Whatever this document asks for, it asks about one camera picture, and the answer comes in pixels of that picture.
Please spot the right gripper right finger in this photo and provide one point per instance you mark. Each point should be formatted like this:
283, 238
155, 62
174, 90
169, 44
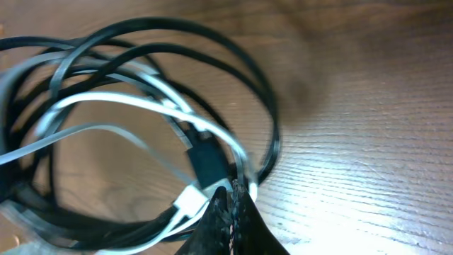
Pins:
251, 235

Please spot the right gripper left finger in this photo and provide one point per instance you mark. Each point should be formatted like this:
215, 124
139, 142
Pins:
212, 235

